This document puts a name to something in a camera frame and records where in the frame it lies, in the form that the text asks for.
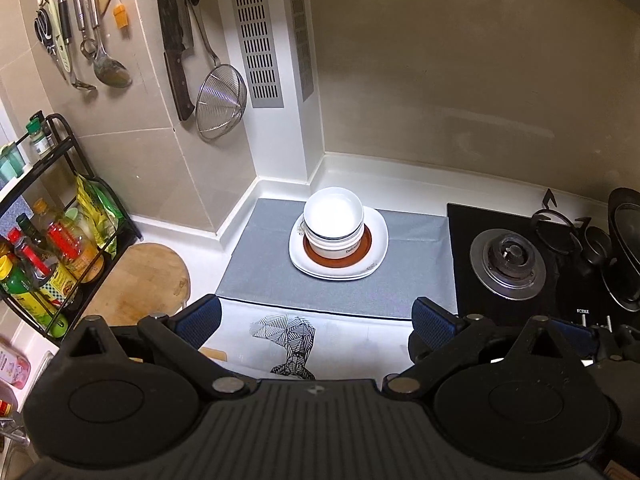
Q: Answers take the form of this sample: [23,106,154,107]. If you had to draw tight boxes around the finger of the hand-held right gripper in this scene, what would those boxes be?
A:
[550,320,599,358]

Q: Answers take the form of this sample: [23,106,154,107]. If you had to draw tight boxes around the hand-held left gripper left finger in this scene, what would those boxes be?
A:
[65,296,261,396]

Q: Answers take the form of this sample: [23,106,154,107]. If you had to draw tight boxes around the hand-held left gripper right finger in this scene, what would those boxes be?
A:
[382,297,566,395]

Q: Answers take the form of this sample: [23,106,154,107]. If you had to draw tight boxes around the brown round plate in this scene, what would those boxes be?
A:
[302,220,373,267]

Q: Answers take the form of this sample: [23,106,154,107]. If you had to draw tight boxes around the white bowl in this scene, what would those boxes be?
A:
[303,186,366,242]

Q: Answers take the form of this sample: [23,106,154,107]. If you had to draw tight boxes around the black gas stove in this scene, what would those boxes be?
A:
[446,202,640,333]

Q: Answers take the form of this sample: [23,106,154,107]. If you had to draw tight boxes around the round wooden cutting board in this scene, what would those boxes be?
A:
[80,242,192,328]

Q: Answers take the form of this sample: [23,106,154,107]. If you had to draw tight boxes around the grey mat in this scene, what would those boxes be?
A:
[216,197,458,320]

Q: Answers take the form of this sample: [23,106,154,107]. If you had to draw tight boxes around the white cloth with geometric print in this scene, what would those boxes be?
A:
[200,297,417,382]

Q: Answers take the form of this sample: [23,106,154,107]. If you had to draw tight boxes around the stove burner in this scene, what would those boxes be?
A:
[470,229,551,302]

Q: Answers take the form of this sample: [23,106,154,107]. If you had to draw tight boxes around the black pan with glass lid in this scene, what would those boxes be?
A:
[597,187,640,313]

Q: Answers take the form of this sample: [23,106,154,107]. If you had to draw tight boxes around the black pot support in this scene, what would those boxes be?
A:
[530,187,615,267]

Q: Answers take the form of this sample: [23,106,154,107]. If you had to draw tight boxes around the cooking oil bottle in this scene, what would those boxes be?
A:
[32,199,106,285]

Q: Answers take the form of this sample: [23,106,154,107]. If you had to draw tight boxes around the yellow green snack packet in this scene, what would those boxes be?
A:
[75,175,126,257]

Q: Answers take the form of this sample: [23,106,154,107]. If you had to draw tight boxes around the red capped sauce bottle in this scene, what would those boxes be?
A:
[7,229,57,288]

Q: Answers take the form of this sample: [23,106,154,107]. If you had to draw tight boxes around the yellow capped green bottle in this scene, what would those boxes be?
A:
[0,255,69,339]

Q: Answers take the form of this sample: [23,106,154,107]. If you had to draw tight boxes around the dark glass bottle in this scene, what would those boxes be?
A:
[15,213,51,261]

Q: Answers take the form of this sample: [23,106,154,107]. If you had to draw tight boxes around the pink packet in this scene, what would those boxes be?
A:
[0,337,33,389]

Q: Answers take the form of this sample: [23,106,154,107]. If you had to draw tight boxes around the metal mesh strainer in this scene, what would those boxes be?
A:
[177,0,248,142]

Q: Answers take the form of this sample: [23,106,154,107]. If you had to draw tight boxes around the black metal rack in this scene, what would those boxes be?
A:
[0,114,144,343]

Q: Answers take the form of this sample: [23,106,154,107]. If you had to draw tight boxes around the green capped spice jar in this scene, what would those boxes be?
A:
[27,112,55,157]

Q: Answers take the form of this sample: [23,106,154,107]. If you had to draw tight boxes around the teal container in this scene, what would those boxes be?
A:
[0,142,26,187]

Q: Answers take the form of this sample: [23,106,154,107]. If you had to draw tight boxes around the metal ladle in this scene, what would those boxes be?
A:
[84,0,134,89]

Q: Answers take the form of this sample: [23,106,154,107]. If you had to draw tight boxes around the wide silver vent grille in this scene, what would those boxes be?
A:
[229,0,285,109]

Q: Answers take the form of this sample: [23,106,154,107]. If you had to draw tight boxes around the green peeler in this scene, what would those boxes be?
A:
[47,0,74,75]

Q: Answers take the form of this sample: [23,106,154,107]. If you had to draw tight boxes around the cleaver with wooden handle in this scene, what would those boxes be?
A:
[154,0,196,122]

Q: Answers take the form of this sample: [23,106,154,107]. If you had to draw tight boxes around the black handled metal utensil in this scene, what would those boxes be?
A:
[56,0,98,92]

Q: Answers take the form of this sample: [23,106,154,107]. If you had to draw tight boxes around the steel handled utensil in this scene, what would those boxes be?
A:
[70,0,99,59]

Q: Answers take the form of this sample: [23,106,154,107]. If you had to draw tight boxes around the black handled scissors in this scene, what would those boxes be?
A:
[33,0,58,56]

